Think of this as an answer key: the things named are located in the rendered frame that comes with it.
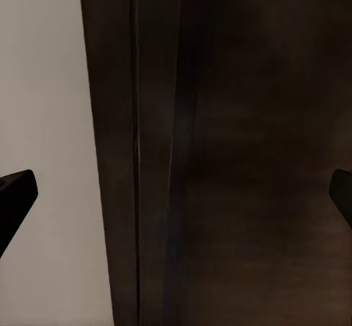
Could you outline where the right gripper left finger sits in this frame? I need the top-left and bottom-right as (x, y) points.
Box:
(0, 169), (38, 258)

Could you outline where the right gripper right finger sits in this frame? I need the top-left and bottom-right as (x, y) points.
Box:
(329, 169), (352, 228)

